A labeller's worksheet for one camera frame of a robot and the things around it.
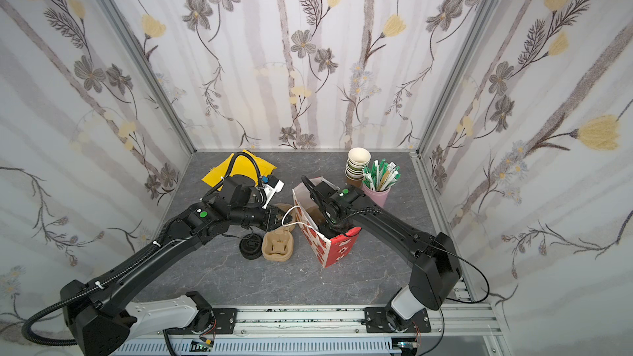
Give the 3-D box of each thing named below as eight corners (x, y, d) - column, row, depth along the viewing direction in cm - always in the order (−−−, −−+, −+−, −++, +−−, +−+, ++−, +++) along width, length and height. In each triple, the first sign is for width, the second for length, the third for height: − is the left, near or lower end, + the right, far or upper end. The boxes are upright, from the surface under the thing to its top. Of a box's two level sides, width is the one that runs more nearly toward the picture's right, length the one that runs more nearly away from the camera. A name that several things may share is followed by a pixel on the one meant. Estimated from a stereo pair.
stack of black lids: (240, 259, 88) (236, 254, 84) (245, 237, 94) (242, 231, 89) (263, 260, 88) (260, 254, 84) (266, 237, 94) (264, 231, 90)
